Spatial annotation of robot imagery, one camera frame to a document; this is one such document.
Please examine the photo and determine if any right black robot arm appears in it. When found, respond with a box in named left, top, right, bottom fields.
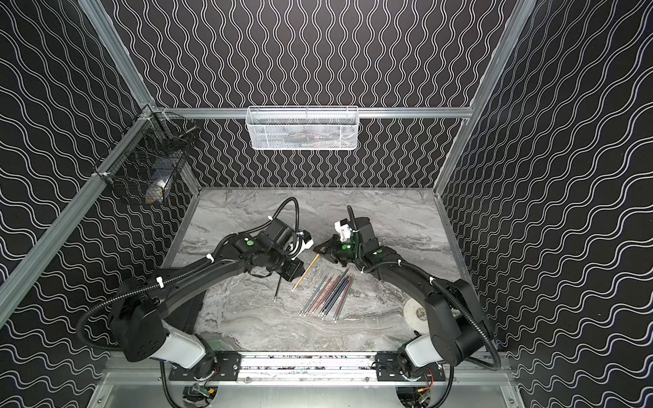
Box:
left=314, top=207, right=502, bottom=377

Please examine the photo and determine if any black wire wall basket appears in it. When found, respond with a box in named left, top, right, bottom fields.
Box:
left=99, top=109, right=199, bottom=206

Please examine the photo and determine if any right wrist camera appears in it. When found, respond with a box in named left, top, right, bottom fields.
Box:
left=334, top=219, right=353, bottom=242

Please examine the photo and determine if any white tape roll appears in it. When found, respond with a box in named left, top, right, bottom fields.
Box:
left=403, top=299, right=429, bottom=334

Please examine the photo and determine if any yellow pencil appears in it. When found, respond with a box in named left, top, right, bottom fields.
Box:
left=292, top=254, right=321, bottom=292

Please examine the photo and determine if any white mesh wall basket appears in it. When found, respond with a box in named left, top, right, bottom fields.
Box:
left=245, top=105, right=361, bottom=151

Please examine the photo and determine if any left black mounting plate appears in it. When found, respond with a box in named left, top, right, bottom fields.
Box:
left=168, top=351, right=242, bottom=382

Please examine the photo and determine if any black pencil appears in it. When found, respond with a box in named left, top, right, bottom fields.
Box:
left=273, top=276, right=282, bottom=302

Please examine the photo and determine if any aluminium front rail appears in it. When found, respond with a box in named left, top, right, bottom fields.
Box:
left=101, top=350, right=511, bottom=386

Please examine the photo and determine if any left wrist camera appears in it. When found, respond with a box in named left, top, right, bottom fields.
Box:
left=299, top=229, right=314, bottom=252

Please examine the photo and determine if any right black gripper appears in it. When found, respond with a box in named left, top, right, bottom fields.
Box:
left=313, top=235, right=363, bottom=265

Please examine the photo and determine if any black mounting plate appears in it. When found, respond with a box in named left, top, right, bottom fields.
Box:
left=168, top=351, right=242, bottom=382
left=371, top=352, right=446, bottom=383

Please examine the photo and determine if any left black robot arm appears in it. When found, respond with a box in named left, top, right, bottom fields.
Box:
left=75, top=197, right=313, bottom=379

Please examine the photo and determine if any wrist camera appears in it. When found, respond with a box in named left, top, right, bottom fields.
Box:
left=299, top=229, right=314, bottom=252
left=334, top=219, right=353, bottom=242

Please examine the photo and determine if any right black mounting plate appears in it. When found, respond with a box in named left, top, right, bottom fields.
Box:
left=371, top=352, right=446, bottom=383

